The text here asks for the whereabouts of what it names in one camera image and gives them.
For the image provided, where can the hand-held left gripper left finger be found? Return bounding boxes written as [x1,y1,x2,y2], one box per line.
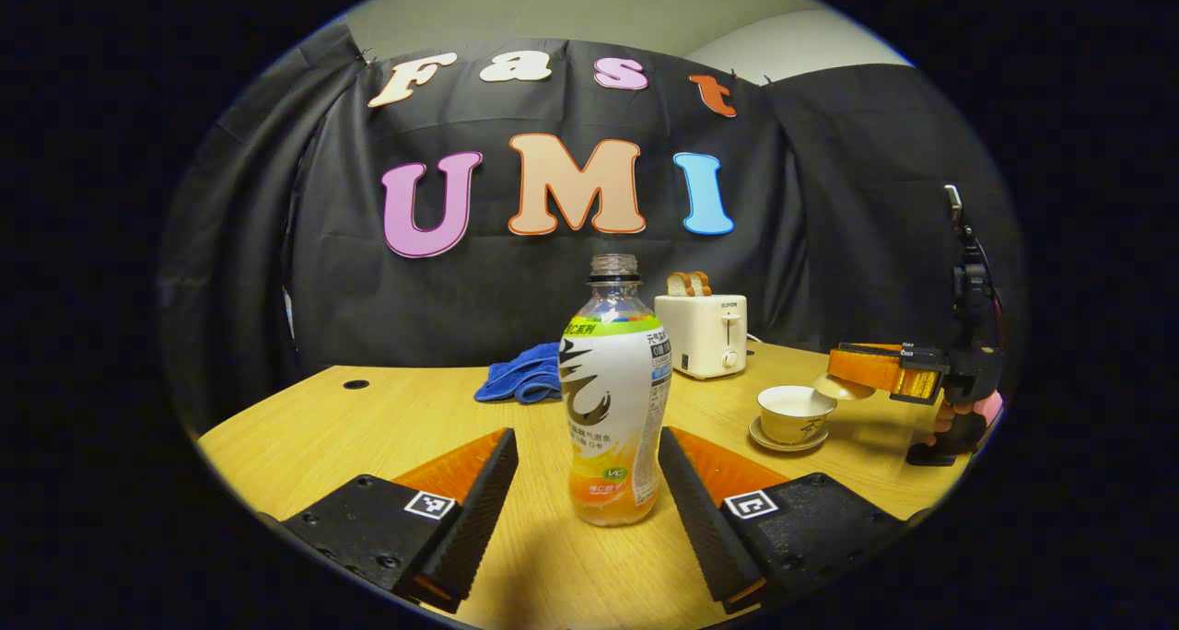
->
[281,427,519,614]

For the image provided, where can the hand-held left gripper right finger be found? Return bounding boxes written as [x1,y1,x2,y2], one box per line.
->
[657,426,913,614]

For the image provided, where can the white teacup lid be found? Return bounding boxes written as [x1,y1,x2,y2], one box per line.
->
[812,374,876,402]

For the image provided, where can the white ceramic teacup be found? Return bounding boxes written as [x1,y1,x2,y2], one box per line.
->
[757,386,838,445]

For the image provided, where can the clear water bottle orange label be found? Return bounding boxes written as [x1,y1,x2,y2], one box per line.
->
[558,253,672,528]

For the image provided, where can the white ceramic saucer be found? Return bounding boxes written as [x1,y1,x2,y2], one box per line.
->
[748,415,830,453]

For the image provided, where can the black backdrop cloth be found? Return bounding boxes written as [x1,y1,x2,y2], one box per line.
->
[157,24,1028,438]

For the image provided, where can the blue towel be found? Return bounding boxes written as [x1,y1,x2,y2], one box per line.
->
[473,342,563,405]

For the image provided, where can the white toaster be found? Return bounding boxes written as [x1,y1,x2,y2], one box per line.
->
[654,294,749,380]

